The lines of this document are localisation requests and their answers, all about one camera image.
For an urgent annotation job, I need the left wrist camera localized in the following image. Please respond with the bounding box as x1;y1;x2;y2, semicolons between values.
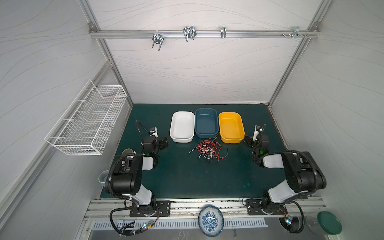
149;127;159;138

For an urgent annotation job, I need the metal hook clamp left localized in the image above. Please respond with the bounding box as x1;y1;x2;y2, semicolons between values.
152;33;164;51

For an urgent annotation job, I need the aluminium crossbar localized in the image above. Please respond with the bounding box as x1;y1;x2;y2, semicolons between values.
90;29;321;39

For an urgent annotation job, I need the red cable tangle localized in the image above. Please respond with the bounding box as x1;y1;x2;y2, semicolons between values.
196;134;229;161

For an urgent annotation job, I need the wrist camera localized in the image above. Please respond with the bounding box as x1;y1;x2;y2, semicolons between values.
149;127;159;138
253;124;266;142

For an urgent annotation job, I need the jar with green lid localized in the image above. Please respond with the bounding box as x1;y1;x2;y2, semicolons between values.
306;211;343;236

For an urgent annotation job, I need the clear plastic cup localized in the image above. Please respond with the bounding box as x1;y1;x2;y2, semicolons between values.
98;170;110;186

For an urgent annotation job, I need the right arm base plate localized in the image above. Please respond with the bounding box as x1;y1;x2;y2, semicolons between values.
244;199;288;216

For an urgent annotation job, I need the metal bracket right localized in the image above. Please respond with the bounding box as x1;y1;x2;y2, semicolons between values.
282;27;309;39

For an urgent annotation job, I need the metal hook clamp middle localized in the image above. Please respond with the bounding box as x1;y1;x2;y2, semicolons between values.
183;27;197;42

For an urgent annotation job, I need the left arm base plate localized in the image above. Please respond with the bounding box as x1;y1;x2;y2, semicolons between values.
130;200;171;218

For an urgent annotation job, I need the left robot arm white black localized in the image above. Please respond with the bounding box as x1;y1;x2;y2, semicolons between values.
105;136;168;214

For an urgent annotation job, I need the metal hook clamp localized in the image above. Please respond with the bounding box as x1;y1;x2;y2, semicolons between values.
183;27;197;42
152;33;164;51

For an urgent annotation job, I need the white plastic bin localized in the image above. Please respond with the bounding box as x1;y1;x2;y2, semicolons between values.
170;111;195;143

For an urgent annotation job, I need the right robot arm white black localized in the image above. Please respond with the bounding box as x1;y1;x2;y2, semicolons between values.
244;135;327;215

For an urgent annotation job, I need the blue plastic bin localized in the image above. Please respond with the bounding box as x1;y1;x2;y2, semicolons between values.
195;108;219;139

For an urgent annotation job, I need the metal hook small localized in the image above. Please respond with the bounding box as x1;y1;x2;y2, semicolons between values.
221;27;227;39

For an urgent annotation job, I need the olive green mug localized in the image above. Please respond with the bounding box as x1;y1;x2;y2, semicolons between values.
122;149;135;156

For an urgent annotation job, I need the yellow plastic bin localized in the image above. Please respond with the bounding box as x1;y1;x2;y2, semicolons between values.
219;112;245;144

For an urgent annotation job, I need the blue white patterned plate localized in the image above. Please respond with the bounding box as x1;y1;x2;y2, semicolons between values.
198;205;224;238

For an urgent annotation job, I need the white cable tangle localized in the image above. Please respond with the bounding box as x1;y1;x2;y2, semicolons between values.
188;145;217;160

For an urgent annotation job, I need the white wire basket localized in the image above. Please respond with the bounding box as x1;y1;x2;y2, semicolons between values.
45;80;127;156

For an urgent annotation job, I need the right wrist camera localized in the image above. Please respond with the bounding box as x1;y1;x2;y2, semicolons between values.
253;124;266;142

